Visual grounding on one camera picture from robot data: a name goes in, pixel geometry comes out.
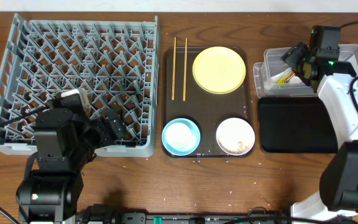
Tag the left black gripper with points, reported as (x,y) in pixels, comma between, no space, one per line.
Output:
(105,131)

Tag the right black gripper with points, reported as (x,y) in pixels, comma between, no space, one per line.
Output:
(291,56)

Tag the green orange snack wrapper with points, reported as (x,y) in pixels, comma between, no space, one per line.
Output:
(286,77)

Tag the pink white bowl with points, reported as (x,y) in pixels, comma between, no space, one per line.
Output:
(235,136)

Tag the white cup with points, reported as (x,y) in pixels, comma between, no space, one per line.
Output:
(179,136)

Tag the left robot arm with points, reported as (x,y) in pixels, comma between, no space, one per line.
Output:
(66,140)

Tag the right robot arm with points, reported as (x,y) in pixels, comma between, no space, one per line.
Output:
(335,82)

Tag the black waste tray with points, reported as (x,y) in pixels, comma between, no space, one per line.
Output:
(295,125)

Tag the grey dishwasher rack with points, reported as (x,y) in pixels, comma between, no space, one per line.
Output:
(115,62)

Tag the clear plastic bin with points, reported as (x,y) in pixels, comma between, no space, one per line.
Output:
(272,65)

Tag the crumpled white tissue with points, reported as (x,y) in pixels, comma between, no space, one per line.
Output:
(295,80)

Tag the light blue bowl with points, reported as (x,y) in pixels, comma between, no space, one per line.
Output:
(194,129)

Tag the yellow plate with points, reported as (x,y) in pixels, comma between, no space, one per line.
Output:
(219,70)

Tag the left wooden chopstick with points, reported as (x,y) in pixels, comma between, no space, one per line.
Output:
(174,68)

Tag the dark brown serving tray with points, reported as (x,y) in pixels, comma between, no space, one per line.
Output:
(206,110)

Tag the black rail bar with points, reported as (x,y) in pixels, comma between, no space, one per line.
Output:
(106,214)

